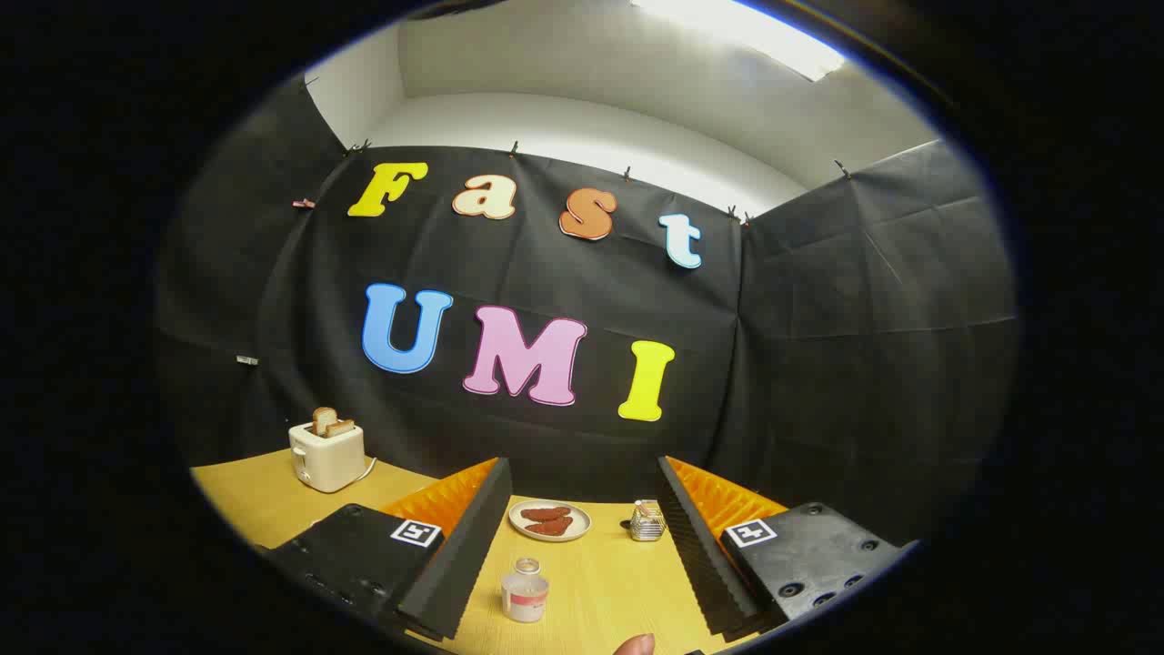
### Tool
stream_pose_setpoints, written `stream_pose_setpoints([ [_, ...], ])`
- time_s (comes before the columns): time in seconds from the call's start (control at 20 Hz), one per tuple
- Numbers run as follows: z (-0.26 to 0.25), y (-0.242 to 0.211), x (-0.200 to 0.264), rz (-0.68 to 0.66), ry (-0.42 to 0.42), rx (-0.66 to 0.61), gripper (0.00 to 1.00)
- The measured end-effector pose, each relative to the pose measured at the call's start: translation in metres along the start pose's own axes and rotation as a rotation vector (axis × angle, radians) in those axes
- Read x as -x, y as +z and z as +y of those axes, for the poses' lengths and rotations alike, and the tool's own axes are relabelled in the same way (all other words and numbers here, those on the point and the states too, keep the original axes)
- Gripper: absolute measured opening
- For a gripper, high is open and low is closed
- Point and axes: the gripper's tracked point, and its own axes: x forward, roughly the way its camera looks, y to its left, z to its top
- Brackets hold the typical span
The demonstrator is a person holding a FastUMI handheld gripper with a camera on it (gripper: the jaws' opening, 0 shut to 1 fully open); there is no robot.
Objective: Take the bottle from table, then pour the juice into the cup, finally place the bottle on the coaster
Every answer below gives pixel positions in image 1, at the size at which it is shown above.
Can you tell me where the metal wire holder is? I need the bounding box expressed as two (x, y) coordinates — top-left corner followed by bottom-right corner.
(630, 499), (667, 542)

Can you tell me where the cream toaster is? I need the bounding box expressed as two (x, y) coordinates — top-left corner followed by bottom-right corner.
(289, 422), (367, 494)

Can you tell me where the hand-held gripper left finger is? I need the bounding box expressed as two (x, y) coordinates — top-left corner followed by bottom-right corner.
(259, 457), (514, 642)

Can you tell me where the wooden table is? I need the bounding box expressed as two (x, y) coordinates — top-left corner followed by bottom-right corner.
(189, 448), (774, 655)

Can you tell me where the clear juice bottle red label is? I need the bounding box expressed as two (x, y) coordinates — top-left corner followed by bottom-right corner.
(501, 558), (550, 624)

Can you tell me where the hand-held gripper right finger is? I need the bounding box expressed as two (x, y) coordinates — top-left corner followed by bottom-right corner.
(657, 455), (919, 638)

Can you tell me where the white round plate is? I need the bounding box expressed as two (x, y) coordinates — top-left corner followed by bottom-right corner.
(508, 500), (593, 543)

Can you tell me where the black backdrop cloth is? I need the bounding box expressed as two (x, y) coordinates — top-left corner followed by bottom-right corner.
(153, 77), (1019, 547)

